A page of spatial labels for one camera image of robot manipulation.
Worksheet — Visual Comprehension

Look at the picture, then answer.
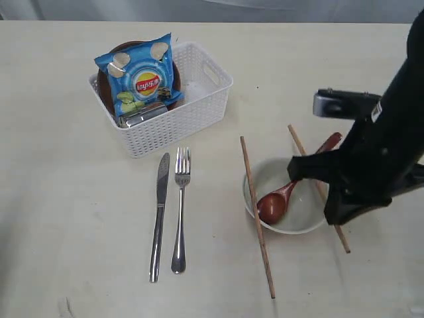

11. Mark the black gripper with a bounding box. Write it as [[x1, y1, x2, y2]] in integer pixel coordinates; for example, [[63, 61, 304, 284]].
[[288, 150, 423, 225]]

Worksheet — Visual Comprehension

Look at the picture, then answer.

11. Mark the wooden chopstick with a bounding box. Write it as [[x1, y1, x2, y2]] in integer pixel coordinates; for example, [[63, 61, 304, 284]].
[[240, 136, 276, 299], [288, 124, 351, 254]]

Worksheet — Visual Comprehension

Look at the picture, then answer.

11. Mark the red-brown wooden spoon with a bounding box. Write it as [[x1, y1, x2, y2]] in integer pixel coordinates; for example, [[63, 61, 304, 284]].
[[256, 132, 342, 225]]

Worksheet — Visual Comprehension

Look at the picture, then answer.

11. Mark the silver metal fork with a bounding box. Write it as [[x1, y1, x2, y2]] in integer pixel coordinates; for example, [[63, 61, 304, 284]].
[[171, 147, 191, 274]]

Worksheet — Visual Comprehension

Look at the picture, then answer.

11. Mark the silver table knife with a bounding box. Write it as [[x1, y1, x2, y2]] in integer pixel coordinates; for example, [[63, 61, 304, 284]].
[[149, 152, 170, 283]]

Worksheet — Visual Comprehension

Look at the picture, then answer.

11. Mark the silver foil packet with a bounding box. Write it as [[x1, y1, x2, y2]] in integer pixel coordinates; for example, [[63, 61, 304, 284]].
[[117, 102, 168, 129]]

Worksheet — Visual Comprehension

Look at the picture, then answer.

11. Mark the blue chips bag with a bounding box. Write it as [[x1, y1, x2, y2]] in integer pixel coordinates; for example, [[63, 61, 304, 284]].
[[94, 33, 184, 117]]

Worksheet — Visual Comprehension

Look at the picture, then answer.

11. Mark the brown round plate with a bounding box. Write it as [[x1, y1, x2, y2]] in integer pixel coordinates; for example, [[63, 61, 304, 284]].
[[97, 41, 182, 119]]

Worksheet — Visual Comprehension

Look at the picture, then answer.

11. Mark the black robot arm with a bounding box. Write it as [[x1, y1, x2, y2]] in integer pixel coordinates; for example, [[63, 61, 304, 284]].
[[288, 15, 423, 225]]

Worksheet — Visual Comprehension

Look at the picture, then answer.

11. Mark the white perforated plastic basket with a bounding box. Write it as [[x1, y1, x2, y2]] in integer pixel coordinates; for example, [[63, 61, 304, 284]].
[[89, 42, 233, 158]]

